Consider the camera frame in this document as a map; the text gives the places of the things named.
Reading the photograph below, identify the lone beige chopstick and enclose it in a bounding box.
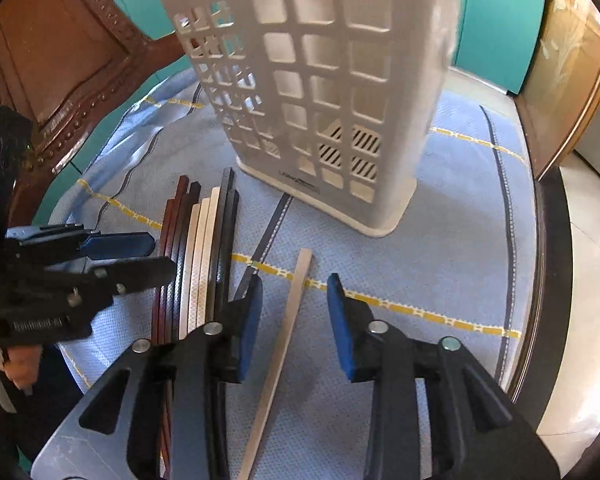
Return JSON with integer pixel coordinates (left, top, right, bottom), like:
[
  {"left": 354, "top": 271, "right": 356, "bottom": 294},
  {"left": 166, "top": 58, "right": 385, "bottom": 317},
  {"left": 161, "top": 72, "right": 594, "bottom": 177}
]
[{"left": 237, "top": 248, "right": 312, "bottom": 480}]

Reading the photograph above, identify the brown wooden chair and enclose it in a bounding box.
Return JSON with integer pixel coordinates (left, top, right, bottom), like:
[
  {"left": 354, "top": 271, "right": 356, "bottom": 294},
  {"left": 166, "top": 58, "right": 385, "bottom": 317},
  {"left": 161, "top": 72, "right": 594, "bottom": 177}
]
[{"left": 0, "top": 0, "right": 184, "bottom": 226}]

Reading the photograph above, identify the wooden glass sliding door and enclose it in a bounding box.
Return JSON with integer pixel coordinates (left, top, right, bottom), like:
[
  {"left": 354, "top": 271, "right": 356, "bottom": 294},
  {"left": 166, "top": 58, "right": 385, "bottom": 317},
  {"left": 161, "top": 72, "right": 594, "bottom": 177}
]
[{"left": 513, "top": 0, "right": 600, "bottom": 179}]

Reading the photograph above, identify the person's left hand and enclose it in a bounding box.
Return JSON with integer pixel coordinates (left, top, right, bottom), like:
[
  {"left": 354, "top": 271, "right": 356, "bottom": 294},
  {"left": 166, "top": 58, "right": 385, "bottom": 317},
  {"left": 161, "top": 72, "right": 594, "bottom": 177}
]
[{"left": 3, "top": 346, "right": 43, "bottom": 390}]

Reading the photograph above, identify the blue checked cloth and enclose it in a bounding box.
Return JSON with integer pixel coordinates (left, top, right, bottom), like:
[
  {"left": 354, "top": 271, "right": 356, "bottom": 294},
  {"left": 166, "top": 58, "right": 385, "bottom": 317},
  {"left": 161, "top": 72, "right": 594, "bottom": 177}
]
[{"left": 50, "top": 70, "right": 536, "bottom": 479}]

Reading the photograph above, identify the white plastic utensil basket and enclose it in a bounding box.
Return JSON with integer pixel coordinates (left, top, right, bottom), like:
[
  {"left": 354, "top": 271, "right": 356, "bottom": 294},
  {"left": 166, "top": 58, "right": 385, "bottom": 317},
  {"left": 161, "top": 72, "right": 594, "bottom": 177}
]
[{"left": 160, "top": 0, "right": 458, "bottom": 237}]

